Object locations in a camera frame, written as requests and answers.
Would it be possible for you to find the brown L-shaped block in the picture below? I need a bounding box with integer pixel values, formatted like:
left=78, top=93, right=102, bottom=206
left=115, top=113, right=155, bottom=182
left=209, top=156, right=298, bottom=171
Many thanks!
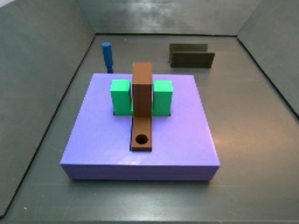
left=131, top=62, right=154, bottom=151

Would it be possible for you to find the left green block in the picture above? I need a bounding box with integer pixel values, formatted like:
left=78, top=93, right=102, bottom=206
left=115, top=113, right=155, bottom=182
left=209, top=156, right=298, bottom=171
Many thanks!
left=110, top=80, right=133, bottom=116

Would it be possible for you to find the right green block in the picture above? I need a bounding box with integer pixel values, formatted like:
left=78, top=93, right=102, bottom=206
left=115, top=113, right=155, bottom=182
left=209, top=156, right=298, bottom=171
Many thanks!
left=154, top=80, right=174, bottom=116

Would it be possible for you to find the green block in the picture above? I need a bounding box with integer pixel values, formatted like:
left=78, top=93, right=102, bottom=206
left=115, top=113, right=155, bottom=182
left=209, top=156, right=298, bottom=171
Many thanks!
left=154, top=80, right=174, bottom=116
left=110, top=80, right=133, bottom=116

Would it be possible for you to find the purple board block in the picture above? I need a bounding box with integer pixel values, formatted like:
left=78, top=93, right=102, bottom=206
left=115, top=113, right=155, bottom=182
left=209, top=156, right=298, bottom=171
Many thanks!
left=61, top=73, right=221, bottom=180

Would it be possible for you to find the dark grey bracket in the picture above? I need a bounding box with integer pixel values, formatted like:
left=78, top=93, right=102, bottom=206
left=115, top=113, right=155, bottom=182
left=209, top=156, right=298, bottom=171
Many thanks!
left=170, top=44, right=215, bottom=68

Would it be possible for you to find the blue peg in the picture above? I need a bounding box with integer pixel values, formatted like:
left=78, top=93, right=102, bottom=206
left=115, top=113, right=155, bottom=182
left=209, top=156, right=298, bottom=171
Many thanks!
left=102, top=42, right=114, bottom=74

